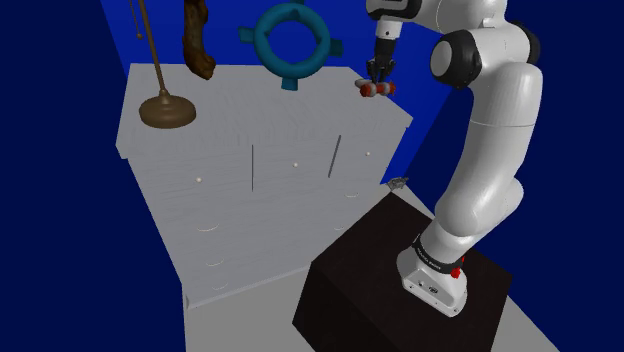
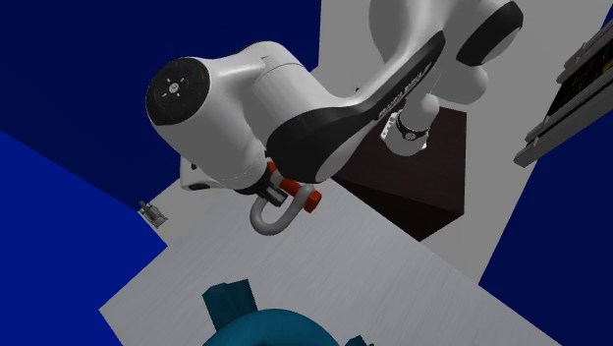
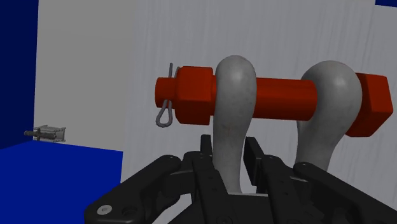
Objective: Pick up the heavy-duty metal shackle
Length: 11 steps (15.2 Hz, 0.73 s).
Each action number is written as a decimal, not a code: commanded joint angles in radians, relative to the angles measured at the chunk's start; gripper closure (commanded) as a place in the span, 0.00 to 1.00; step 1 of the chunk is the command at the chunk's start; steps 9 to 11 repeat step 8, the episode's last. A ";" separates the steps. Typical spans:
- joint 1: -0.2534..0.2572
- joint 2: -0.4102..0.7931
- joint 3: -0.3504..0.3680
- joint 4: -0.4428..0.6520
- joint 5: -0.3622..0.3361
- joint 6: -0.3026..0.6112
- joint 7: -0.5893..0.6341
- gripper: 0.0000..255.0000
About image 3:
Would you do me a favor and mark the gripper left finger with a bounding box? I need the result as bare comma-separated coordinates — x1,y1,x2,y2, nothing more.
84,134,240,224

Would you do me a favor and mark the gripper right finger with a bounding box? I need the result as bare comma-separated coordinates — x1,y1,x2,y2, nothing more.
243,136,397,224

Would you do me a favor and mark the grey shackle with red bolt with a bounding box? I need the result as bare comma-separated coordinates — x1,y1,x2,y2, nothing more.
155,55,394,195

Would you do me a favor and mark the small grey metal cylinder device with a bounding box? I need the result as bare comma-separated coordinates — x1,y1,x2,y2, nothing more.
24,124,67,144

